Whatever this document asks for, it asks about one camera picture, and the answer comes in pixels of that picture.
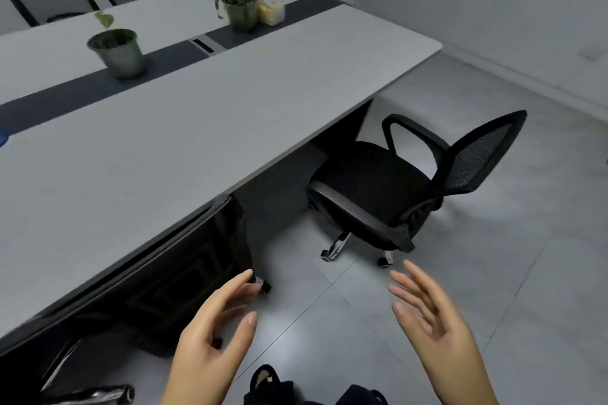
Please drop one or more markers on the person's right hand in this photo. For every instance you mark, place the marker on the person's right hand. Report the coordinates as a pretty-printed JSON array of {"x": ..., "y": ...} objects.
[{"x": 446, "y": 347}]

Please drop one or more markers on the person's left hand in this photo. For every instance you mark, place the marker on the person's left hand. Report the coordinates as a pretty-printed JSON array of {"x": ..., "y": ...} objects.
[{"x": 199, "y": 357}]

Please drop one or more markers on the black sandal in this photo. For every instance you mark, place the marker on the black sandal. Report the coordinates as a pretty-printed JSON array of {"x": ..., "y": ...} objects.
[{"x": 266, "y": 378}]

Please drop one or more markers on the person's black trousers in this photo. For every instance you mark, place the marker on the person's black trousers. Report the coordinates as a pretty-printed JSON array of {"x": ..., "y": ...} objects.
[{"x": 285, "y": 397}]

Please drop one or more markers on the yellow white tissue pack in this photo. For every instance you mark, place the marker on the yellow white tissue pack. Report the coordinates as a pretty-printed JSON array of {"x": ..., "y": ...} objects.
[{"x": 271, "y": 13}]

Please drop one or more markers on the grey pot with small sprout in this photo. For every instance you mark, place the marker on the grey pot with small sprout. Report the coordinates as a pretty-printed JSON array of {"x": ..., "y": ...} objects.
[{"x": 119, "y": 56}]

